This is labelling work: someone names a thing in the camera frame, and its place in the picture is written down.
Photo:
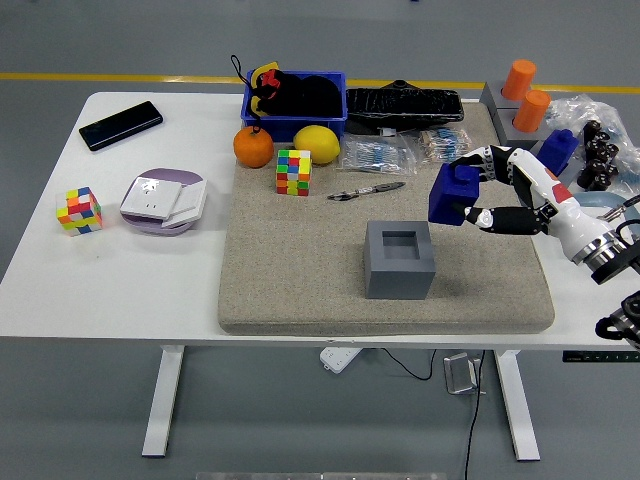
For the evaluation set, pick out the orange fruit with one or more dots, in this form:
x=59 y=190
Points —
x=253 y=147

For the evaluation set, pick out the white table leg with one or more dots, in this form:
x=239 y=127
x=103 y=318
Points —
x=517 y=405
x=162 y=400

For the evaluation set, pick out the scrambled colourful puzzle cube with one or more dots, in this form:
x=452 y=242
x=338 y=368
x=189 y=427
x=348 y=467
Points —
x=294 y=172

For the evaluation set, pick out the small clear bag of resistors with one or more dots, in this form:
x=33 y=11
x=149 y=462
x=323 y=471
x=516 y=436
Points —
x=442 y=142

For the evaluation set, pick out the yellow black tool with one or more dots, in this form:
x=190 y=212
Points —
x=267 y=67

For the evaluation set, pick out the grey round-hole seal holder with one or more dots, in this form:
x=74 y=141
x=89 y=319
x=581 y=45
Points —
x=512 y=135
x=492 y=97

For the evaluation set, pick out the purple plastic tray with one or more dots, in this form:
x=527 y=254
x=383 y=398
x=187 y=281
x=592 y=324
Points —
x=170 y=174

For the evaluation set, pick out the black smartphone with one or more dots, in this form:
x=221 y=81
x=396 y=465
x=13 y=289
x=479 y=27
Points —
x=120 y=126

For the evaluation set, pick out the grey-brown fabric mat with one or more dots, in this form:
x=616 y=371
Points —
x=300 y=260

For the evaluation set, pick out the white switch panel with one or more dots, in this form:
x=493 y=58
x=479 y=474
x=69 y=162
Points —
x=192 y=200

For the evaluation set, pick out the orange cylinder seal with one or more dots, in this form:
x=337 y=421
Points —
x=531 y=111
x=519 y=80

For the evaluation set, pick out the scrambled cube with white base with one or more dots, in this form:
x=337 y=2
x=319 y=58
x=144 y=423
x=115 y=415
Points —
x=79 y=212

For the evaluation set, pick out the grey square seal holder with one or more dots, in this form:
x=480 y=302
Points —
x=570 y=175
x=400 y=280

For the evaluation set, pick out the white power strip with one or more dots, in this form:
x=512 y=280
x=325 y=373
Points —
x=340 y=359

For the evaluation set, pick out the silver metal bracket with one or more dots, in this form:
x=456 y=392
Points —
x=460 y=375

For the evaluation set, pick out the crumpled clear plastic bag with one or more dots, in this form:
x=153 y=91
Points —
x=575 y=107

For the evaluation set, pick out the white wall socket panel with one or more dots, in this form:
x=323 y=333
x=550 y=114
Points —
x=150 y=197

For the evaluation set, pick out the black table control panel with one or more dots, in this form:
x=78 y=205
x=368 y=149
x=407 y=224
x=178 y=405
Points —
x=600 y=356

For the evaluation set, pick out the blue square seal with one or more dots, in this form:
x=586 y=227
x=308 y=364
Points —
x=445 y=195
x=560 y=147

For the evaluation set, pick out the silver black pen tool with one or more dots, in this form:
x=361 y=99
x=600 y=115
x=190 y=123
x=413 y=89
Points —
x=367 y=190

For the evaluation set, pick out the black knob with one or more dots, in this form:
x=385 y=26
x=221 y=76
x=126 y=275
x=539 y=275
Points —
x=595 y=131
x=600 y=183
x=597 y=169
x=602 y=149

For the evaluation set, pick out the large clear bag of resistors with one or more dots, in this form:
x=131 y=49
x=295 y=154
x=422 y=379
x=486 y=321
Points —
x=375 y=155

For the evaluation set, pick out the blue plastic bin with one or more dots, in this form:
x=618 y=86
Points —
x=285 y=127

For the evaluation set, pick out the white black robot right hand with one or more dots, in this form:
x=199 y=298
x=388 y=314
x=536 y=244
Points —
x=560 y=205

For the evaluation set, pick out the yellow lemon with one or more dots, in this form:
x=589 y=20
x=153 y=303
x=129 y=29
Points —
x=316 y=145

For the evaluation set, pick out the black round pouch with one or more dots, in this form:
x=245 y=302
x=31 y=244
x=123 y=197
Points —
x=322 y=97

